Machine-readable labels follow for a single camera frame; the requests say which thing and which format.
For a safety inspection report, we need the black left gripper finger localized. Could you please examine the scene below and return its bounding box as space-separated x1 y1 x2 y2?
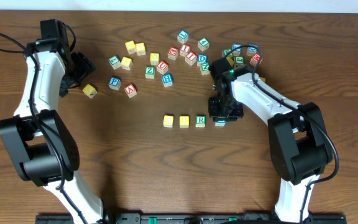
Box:
71 52 96 82
59 78 81 98

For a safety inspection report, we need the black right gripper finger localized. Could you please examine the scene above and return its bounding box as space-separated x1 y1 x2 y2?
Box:
208 96 222 118
226 104 244 122

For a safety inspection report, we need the yellow G block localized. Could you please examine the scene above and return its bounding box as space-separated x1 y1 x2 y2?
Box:
226 57 234 67

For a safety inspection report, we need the blue 1 block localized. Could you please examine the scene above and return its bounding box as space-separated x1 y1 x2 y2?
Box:
215 120 226 126

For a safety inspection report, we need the green R block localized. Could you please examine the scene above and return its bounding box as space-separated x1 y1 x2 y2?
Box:
195 115 206 128

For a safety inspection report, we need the yellow O block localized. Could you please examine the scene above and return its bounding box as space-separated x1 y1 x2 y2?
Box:
180 116 190 128

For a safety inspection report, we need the yellow C block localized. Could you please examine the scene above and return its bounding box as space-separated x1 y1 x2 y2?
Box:
163 115 174 128

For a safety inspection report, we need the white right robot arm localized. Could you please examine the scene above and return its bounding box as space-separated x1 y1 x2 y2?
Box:
208 58 339 223

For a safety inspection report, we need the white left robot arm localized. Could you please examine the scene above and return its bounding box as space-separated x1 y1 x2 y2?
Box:
0 19 111 223

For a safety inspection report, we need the green N block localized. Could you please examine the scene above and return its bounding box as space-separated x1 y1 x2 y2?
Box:
200 62 210 75

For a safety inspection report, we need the green B block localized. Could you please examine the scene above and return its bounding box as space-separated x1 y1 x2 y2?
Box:
222 49 233 57

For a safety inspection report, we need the green J block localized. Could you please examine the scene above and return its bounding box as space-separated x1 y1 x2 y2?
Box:
234 56 244 68

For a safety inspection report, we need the blue D block centre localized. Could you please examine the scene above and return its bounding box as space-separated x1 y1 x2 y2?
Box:
197 54 208 67

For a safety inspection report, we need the blue d block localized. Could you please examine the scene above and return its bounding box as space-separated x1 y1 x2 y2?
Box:
246 44 259 57
197 54 208 67

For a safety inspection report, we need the blue 5 block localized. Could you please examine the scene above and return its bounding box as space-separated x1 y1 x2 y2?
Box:
232 43 242 57

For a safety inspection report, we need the yellow K block far left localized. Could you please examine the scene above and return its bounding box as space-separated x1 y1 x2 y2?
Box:
82 84 98 98

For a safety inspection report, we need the green 4 block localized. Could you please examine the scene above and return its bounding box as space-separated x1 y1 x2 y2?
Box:
198 37 210 52

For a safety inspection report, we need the red I block lower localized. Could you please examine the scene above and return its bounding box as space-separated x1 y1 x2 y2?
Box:
185 51 198 66

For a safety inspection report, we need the red i block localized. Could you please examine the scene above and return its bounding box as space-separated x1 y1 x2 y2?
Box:
180 44 191 57
185 51 198 66

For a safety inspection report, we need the red M block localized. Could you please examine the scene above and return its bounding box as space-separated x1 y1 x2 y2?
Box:
250 53 263 67

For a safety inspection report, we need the blue D block right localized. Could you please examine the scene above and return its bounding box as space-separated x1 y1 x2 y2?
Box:
246 44 259 57

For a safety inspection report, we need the blue P block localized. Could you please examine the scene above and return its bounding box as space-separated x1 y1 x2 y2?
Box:
108 77 122 91

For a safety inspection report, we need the red I block upper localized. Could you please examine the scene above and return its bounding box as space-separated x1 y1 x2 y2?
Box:
180 44 191 57

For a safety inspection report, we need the yellow block beside green L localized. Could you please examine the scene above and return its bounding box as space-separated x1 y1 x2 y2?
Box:
121 57 133 70

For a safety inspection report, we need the blue L block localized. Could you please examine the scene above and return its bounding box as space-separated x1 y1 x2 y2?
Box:
177 30 189 44

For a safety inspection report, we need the red E block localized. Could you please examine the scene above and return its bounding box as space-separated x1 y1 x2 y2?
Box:
167 47 179 60

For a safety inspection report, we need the yellow block upper left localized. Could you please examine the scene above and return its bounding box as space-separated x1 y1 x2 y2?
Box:
125 40 136 54

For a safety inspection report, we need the red A block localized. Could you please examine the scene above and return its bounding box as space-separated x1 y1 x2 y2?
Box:
124 83 137 98

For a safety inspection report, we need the blue H block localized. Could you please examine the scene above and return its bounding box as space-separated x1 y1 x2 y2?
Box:
162 73 173 88

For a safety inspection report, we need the red U block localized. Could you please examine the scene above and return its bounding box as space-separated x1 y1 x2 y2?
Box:
157 60 169 75

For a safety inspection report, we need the yellow S block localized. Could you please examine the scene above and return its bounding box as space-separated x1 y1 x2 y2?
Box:
135 42 146 56

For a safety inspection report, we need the green Z block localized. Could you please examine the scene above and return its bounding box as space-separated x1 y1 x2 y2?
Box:
145 66 155 79

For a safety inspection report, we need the yellow Q block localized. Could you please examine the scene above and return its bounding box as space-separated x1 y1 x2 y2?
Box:
150 52 160 65

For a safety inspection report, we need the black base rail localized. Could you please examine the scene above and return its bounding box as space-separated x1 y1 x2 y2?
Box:
35 212 347 224

